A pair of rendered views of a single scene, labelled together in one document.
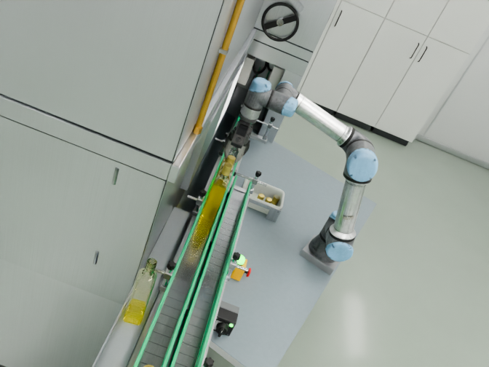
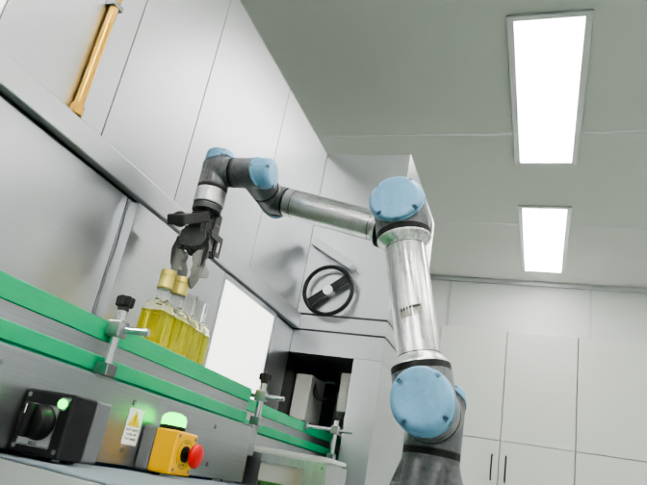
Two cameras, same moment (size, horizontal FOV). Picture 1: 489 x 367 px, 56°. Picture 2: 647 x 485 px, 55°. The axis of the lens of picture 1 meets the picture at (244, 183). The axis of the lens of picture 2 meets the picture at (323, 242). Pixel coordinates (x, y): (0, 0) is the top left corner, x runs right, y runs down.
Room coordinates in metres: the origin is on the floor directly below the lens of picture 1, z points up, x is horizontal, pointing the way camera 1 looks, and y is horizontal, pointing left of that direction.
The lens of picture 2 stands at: (0.49, -0.78, 0.78)
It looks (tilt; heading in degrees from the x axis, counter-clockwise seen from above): 21 degrees up; 25
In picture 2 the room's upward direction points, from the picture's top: 11 degrees clockwise
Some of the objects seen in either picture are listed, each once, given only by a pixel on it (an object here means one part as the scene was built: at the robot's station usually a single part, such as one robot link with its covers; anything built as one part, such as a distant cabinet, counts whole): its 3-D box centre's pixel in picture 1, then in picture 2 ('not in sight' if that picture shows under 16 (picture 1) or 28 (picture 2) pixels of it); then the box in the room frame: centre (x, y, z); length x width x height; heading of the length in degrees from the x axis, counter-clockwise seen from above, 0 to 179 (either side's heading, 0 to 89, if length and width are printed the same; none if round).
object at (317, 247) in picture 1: (327, 244); (428, 475); (1.81, -0.48, 0.83); 0.15 x 0.15 x 0.10
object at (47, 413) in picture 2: (221, 330); (32, 420); (1.11, -0.14, 0.79); 0.04 x 0.03 x 0.04; 94
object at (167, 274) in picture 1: (161, 274); not in sight; (1.10, 0.13, 0.94); 0.07 x 0.04 x 0.13; 94
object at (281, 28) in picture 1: (280, 21); (328, 291); (2.68, 0.18, 1.49); 0.21 x 0.05 x 0.21; 94
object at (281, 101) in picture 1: (281, 102); (255, 176); (1.68, -0.01, 1.45); 0.11 x 0.11 x 0.08; 4
